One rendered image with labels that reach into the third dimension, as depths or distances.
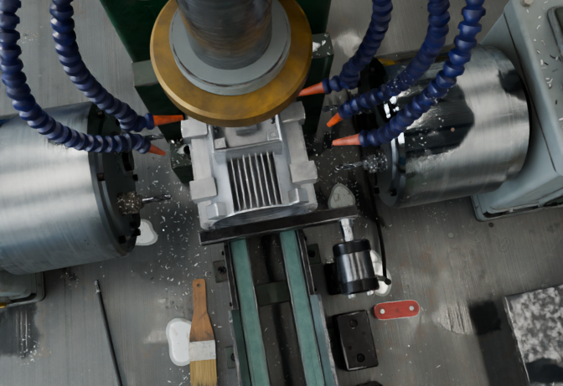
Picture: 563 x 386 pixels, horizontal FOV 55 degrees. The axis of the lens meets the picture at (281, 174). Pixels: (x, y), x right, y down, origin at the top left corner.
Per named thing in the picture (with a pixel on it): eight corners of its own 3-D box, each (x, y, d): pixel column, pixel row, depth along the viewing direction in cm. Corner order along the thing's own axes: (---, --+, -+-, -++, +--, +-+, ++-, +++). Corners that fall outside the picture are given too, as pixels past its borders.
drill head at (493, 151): (307, 102, 102) (317, 35, 78) (513, 69, 105) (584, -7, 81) (333, 230, 96) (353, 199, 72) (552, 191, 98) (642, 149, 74)
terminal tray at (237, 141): (204, 95, 85) (198, 75, 78) (271, 85, 86) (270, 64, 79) (215, 167, 82) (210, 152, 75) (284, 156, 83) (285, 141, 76)
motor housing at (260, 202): (193, 132, 100) (174, 90, 82) (292, 116, 101) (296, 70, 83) (208, 238, 95) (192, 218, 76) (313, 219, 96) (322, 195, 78)
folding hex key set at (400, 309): (415, 299, 104) (418, 298, 102) (418, 316, 103) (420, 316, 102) (371, 303, 104) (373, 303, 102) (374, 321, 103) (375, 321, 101)
